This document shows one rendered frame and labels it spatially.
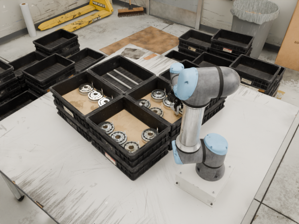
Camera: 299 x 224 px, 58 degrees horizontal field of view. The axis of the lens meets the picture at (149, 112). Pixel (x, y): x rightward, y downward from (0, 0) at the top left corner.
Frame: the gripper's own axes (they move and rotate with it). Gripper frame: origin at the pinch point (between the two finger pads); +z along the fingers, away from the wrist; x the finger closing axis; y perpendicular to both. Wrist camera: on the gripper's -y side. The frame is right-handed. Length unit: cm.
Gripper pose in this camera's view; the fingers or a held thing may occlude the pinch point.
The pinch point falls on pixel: (180, 111)
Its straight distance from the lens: 169.5
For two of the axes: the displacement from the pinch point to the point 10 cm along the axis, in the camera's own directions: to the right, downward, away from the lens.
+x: -7.0, 5.8, -4.2
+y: -7.1, -4.9, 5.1
